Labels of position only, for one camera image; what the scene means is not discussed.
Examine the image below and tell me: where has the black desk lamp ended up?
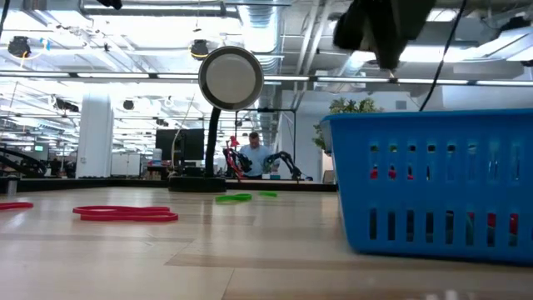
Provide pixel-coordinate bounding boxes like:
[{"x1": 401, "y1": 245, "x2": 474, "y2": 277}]
[{"x1": 167, "y1": 45, "x2": 266, "y2": 194}]

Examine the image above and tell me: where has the person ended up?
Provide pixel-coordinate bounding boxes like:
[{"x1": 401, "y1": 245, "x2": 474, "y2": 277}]
[{"x1": 238, "y1": 131, "x2": 274, "y2": 181}]

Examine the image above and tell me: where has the black ceiling fixture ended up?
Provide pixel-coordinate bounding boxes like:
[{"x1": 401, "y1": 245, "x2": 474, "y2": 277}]
[
  {"x1": 7, "y1": 34, "x2": 32, "y2": 59},
  {"x1": 190, "y1": 38, "x2": 210, "y2": 60}
]

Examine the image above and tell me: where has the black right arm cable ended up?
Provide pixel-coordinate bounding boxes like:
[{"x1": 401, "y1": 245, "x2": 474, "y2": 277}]
[{"x1": 417, "y1": 0, "x2": 469, "y2": 113}]

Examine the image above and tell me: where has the blue slotted plastic basket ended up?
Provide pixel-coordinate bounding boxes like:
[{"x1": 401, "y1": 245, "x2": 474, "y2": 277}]
[{"x1": 319, "y1": 108, "x2": 533, "y2": 267}]

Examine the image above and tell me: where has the white round pillar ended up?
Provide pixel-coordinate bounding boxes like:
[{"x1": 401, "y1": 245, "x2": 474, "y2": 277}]
[{"x1": 75, "y1": 92, "x2": 115, "y2": 180}]

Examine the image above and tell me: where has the black aluminium table frame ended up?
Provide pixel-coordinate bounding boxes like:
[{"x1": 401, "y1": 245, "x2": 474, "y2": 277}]
[{"x1": 0, "y1": 177, "x2": 339, "y2": 194}]

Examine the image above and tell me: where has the red rubber band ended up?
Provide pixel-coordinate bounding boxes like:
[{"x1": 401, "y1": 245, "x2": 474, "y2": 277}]
[
  {"x1": 465, "y1": 212, "x2": 520, "y2": 248},
  {"x1": 72, "y1": 204, "x2": 180, "y2": 223},
  {"x1": 369, "y1": 165, "x2": 418, "y2": 182},
  {"x1": 0, "y1": 201, "x2": 35, "y2": 212}
]

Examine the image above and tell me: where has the small green potted plant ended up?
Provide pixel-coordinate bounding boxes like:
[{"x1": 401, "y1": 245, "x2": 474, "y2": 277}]
[{"x1": 311, "y1": 96, "x2": 385, "y2": 185}]

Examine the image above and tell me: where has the white low cabinet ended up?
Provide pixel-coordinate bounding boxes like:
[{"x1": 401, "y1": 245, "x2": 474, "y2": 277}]
[{"x1": 109, "y1": 152, "x2": 143, "y2": 178}]

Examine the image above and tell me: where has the black computer monitor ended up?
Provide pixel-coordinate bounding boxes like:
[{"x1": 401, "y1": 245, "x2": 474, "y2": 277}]
[{"x1": 154, "y1": 127, "x2": 206, "y2": 162}]

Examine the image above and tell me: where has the silver ribbed ceiling duct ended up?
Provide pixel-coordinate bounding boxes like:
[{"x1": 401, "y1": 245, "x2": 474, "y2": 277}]
[{"x1": 237, "y1": 0, "x2": 285, "y2": 77}]

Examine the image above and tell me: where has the black curved background equipment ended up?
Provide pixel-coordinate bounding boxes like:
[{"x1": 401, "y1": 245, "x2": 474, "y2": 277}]
[{"x1": 0, "y1": 147, "x2": 48, "y2": 178}]

